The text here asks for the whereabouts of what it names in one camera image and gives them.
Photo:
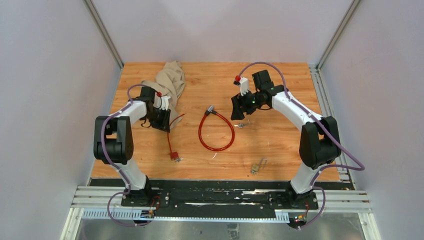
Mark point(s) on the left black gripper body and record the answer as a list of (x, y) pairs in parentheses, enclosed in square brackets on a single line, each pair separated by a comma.
[(159, 118)]

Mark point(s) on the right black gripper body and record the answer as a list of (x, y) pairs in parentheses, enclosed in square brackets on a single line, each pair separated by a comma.
[(250, 102)]

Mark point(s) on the silver key with ring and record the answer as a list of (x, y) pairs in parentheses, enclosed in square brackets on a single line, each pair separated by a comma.
[(241, 125)]

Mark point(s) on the red cable lock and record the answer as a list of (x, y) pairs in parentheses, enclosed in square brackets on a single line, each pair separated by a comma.
[(215, 132)]

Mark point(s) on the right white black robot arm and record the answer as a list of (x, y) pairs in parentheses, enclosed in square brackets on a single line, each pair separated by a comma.
[(318, 135)]

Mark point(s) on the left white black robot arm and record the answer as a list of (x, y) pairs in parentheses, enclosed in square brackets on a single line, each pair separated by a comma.
[(113, 142)]

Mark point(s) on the beige cloth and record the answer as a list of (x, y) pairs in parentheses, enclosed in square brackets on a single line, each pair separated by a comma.
[(170, 81)]

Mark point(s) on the brass padlock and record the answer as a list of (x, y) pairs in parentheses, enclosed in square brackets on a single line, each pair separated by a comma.
[(255, 168)]

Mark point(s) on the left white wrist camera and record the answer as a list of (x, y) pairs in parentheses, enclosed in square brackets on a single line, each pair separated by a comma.
[(163, 101)]

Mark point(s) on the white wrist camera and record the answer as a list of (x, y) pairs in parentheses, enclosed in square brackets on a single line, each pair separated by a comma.
[(163, 101), (242, 83)]

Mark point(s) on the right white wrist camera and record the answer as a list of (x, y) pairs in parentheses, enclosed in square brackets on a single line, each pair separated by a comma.
[(242, 83)]

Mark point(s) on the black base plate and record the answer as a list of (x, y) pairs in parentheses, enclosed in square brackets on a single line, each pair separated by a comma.
[(221, 199)]

